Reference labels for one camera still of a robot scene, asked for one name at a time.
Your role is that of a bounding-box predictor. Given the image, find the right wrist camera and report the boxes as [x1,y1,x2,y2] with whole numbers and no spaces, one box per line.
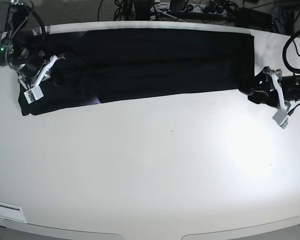
[23,86,44,104]

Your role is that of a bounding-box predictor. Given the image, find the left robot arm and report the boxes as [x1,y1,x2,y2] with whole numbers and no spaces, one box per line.
[239,30,300,110]

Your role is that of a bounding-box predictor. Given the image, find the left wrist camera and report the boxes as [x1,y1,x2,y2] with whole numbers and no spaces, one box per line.
[272,109,290,129]

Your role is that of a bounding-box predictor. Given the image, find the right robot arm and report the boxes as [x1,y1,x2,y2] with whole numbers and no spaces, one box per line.
[0,0,64,91]

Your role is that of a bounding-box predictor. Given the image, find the dark navy T-shirt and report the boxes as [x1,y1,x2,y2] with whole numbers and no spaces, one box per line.
[18,28,255,116]

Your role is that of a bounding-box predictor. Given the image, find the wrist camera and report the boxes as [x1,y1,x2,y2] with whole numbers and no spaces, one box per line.
[272,109,290,129]
[23,86,44,104]

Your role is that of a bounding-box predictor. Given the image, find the tangled black cables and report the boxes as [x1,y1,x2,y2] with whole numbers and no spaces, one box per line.
[97,0,241,23]

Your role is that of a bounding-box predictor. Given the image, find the white box at table edge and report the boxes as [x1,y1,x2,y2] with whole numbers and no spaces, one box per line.
[0,202,27,224]

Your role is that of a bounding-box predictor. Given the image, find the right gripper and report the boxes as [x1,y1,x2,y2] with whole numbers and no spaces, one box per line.
[11,48,66,90]

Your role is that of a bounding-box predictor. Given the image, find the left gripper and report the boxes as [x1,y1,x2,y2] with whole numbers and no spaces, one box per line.
[247,66,300,108]

